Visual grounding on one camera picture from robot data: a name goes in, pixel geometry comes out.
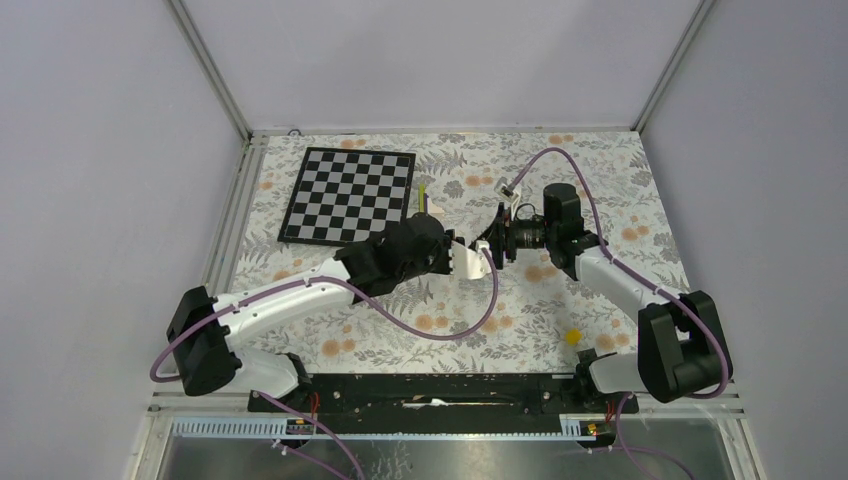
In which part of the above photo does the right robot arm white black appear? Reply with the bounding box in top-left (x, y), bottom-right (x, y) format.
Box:
top-left (472, 183), bottom-right (733, 412)

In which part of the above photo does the white slotted cable duct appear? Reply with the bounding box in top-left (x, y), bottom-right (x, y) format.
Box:
top-left (170, 415), bottom-right (597, 442)

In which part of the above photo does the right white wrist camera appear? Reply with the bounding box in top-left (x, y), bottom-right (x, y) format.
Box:
top-left (494, 179), bottom-right (522, 218)

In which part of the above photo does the yellow small cube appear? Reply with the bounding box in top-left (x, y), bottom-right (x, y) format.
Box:
top-left (563, 329), bottom-right (583, 346)

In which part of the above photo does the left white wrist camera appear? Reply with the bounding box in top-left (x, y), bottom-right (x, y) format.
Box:
top-left (450, 241), bottom-right (497, 280)

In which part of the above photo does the green white small block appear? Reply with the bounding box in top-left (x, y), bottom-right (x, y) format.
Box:
top-left (418, 184), bottom-right (444, 219)

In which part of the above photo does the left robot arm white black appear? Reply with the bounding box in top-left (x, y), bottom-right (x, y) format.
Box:
top-left (166, 213), bottom-right (454, 411)

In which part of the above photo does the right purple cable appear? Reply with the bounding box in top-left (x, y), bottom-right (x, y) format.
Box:
top-left (508, 146), bottom-right (733, 478)

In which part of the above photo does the floral patterned mat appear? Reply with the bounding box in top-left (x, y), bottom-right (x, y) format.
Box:
top-left (231, 132), bottom-right (689, 373)

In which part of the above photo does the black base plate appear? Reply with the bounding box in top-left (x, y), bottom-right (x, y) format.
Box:
top-left (280, 373), bottom-right (622, 423)

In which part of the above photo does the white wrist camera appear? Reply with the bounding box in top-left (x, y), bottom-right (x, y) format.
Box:
top-left (494, 179), bottom-right (522, 218)
top-left (450, 241), bottom-right (497, 280)

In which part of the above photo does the black white chessboard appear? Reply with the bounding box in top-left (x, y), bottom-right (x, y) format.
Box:
top-left (277, 147), bottom-right (416, 246)

